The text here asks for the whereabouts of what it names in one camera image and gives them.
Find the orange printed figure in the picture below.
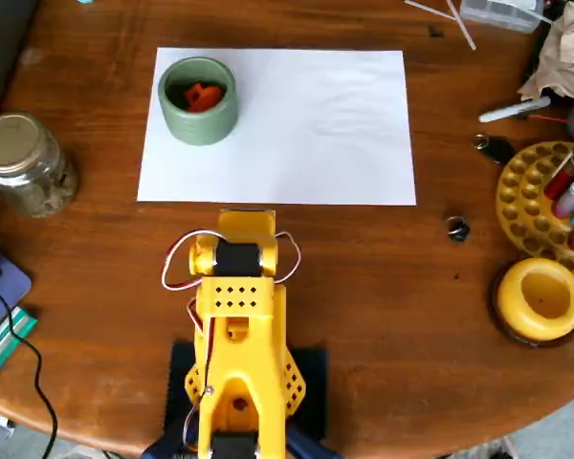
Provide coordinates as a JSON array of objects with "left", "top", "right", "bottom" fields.
[{"left": 182, "top": 82, "right": 223, "bottom": 114}]

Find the green ribbed cup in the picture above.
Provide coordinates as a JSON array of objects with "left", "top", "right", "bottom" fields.
[{"left": 158, "top": 56, "right": 239, "bottom": 146}]

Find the white paper sheet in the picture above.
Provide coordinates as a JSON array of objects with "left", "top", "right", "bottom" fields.
[{"left": 136, "top": 46, "right": 418, "bottom": 207}]

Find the small black metal nut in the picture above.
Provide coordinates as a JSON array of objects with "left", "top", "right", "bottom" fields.
[{"left": 445, "top": 215, "right": 472, "bottom": 243}]

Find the blue clamp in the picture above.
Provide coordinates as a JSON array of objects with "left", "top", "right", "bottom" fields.
[
  {"left": 286, "top": 424, "right": 342, "bottom": 459},
  {"left": 142, "top": 424, "right": 200, "bottom": 459}
]

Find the black key fob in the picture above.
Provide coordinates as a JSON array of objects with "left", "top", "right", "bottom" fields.
[{"left": 480, "top": 136, "right": 517, "bottom": 166}]

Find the yellow round dimpled tray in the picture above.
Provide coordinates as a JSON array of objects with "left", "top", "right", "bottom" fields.
[{"left": 496, "top": 141, "right": 574, "bottom": 278}]

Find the white marker pen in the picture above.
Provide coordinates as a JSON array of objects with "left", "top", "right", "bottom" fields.
[{"left": 477, "top": 95, "right": 553, "bottom": 124}]

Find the short white stick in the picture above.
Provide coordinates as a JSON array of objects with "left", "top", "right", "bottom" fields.
[{"left": 403, "top": 0, "right": 458, "bottom": 22}]

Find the long white stick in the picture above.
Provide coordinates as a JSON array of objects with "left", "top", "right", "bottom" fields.
[{"left": 446, "top": 0, "right": 477, "bottom": 51}]

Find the glass jar with gold lid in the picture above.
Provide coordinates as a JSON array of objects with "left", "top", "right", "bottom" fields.
[{"left": 0, "top": 113, "right": 77, "bottom": 220}]

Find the red lighter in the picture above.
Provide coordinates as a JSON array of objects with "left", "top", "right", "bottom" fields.
[{"left": 543, "top": 152, "right": 574, "bottom": 200}]

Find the purple notebook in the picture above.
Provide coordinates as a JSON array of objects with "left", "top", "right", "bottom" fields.
[{"left": 0, "top": 238, "right": 33, "bottom": 339}]

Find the pink white lighter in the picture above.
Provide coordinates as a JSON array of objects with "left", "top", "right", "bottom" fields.
[{"left": 554, "top": 179, "right": 574, "bottom": 219}]

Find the clear plastic box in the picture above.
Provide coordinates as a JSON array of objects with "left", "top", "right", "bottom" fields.
[{"left": 459, "top": 0, "right": 544, "bottom": 34}]

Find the green striped book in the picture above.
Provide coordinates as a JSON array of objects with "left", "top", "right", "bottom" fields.
[{"left": 0, "top": 305, "right": 40, "bottom": 385}]

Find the crumpled brown paper bag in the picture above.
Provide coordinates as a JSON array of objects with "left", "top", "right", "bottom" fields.
[{"left": 518, "top": 1, "right": 574, "bottom": 109}]

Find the red white servo cable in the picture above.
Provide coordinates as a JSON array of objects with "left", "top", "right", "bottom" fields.
[
  {"left": 272, "top": 229, "right": 302, "bottom": 287},
  {"left": 161, "top": 230, "right": 219, "bottom": 292},
  {"left": 183, "top": 295, "right": 218, "bottom": 454}
]

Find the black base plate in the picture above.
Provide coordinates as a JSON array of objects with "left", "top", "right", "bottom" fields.
[{"left": 165, "top": 339, "right": 329, "bottom": 444}]

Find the yellow ring-shaped bowl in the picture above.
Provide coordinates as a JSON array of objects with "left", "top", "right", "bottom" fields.
[{"left": 498, "top": 257, "right": 574, "bottom": 342}]

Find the black power cable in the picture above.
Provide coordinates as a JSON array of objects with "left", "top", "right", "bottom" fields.
[{"left": 0, "top": 274, "right": 59, "bottom": 459}]

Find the thin red wire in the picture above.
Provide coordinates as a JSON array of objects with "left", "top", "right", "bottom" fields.
[{"left": 529, "top": 113, "right": 574, "bottom": 127}]

